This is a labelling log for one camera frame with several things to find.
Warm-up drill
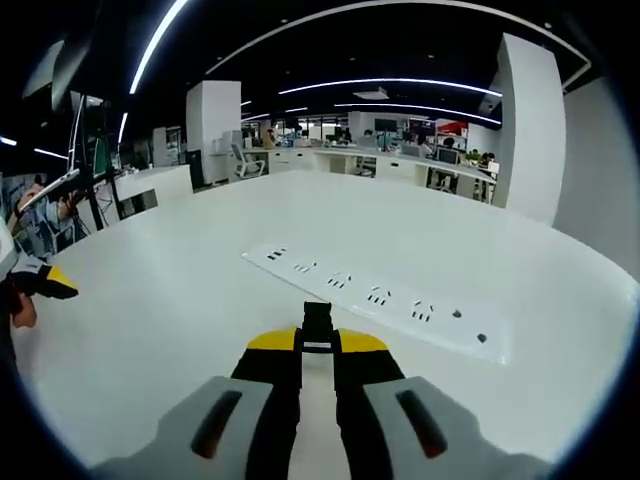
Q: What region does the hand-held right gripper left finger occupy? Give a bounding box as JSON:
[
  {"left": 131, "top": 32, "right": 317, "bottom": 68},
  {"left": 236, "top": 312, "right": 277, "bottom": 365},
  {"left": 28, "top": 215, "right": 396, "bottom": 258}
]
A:
[{"left": 92, "top": 326, "right": 304, "bottom": 480}]

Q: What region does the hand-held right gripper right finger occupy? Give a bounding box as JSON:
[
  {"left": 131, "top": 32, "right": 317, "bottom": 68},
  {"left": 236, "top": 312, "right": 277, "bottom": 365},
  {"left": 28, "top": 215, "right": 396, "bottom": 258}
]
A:
[{"left": 332, "top": 326, "right": 552, "bottom": 480}]

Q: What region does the person's left hand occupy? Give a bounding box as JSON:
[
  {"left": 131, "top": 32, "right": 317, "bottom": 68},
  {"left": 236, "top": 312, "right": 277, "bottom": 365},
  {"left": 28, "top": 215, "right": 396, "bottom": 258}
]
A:
[{"left": 9, "top": 289, "right": 39, "bottom": 330}]

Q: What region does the silver laptop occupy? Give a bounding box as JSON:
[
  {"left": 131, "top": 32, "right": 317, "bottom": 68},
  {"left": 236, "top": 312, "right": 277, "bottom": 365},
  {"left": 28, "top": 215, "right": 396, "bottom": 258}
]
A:
[{"left": 16, "top": 168, "right": 82, "bottom": 215}]

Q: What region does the recessed white power strip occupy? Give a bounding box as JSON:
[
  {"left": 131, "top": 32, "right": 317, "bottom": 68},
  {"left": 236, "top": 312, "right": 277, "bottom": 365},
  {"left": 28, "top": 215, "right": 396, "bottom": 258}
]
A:
[{"left": 239, "top": 241, "right": 510, "bottom": 367}]

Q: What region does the white counter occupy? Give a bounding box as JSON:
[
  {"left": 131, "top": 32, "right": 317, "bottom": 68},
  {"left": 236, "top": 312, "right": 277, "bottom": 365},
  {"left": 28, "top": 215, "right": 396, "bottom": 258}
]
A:
[{"left": 113, "top": 164, "right": 195, "bottom": 222}]

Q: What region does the monitor on stand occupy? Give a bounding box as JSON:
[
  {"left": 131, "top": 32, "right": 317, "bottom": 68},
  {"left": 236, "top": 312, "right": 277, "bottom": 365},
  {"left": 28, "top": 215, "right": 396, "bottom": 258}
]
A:
[{"left": 68, "top": 89, "right": 121, "bottom": 232}]

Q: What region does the ceiling air conditioner unit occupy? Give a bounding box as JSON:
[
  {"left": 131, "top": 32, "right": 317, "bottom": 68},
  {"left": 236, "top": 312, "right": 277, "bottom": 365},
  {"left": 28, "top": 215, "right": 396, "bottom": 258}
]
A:
[{"left": 21, "top": 38, "right": 67, "bottom": 100}]

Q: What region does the white square pillar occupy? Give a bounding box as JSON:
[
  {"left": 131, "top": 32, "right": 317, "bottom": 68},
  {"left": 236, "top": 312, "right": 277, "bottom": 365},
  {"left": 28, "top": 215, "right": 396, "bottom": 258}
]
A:
[
  {"left": 491, "top": 32, "right": 568, "bottom": 227},
  {"left": 185, "top": 79, "right": 243, "bottom": 190}
]

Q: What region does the white office chair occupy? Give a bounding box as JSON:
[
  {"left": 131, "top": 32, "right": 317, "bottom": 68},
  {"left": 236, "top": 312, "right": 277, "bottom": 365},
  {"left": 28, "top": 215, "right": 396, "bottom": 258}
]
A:
[{"left": 229, "top": 143, "right": 269, "bottom": 180}]

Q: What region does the long ceiling light strip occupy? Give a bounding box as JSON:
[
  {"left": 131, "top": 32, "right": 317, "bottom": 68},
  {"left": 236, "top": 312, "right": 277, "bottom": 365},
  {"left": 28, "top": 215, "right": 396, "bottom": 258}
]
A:
[{"left": 128, "top": 0, "right": 192, "bottom": 97}]

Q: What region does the row of white office desks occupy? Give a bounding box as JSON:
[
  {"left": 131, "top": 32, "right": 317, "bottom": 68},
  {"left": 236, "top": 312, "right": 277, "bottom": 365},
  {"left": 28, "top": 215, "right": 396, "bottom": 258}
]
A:
[{"left": 268, "top": 143, "right": 502, "bottom": 202}]

